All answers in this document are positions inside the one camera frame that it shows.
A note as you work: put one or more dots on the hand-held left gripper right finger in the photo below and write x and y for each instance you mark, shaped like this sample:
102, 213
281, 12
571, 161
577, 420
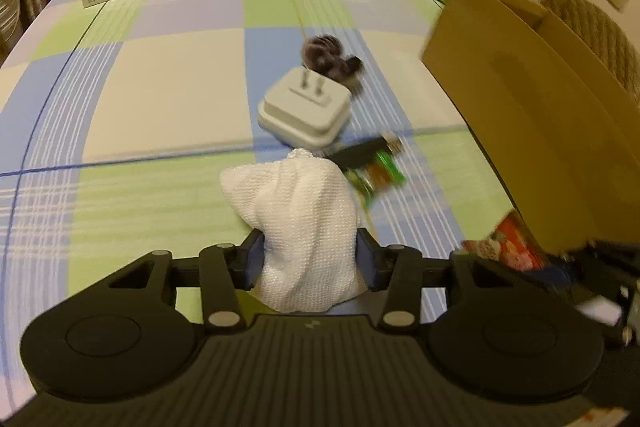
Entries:
367, 259

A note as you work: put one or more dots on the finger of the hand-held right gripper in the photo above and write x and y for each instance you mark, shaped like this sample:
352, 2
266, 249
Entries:
557, 272

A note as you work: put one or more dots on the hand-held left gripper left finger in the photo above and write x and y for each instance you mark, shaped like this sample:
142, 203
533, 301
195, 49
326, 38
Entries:
254, 257

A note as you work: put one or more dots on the red snack packet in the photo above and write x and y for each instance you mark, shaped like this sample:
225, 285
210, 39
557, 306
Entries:
505, 244

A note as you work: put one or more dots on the white knitted cloth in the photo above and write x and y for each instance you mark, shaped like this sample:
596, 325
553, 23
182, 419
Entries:
300, 217

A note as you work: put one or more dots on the white power adapter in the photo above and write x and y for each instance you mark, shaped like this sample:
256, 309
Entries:
305, 112

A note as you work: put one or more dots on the brown cardboard box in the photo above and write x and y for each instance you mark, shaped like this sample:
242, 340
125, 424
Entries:
525, 107

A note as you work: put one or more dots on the dark hair scrunchie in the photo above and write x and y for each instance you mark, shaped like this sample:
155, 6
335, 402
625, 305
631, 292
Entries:
325, 57

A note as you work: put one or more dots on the green snack packet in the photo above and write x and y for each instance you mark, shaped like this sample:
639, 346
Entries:
375, 172

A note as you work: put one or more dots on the checked tablecloth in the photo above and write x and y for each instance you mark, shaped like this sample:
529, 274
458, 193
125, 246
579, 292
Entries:
150, 107

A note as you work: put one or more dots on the chair with quilted cover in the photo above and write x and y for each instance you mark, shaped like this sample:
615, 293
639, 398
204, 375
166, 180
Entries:
595, 27

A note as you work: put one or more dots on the grey metal bucket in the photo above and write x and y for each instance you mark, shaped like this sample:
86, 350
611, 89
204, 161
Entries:
7, 7

